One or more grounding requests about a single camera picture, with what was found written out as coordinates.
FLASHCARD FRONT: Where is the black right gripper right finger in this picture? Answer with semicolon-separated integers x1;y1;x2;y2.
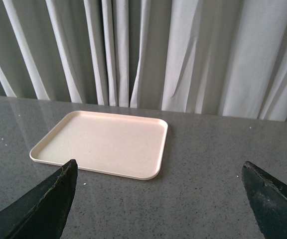
242;161;287;239

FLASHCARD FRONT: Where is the white pleated curtain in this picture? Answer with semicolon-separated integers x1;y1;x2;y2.
0;0;287;121

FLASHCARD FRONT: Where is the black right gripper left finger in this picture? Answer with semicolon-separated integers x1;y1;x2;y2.
0;159;78;239

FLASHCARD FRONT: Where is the beige rectangular plastic tray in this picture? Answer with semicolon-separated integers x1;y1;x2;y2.
29;111;168;180

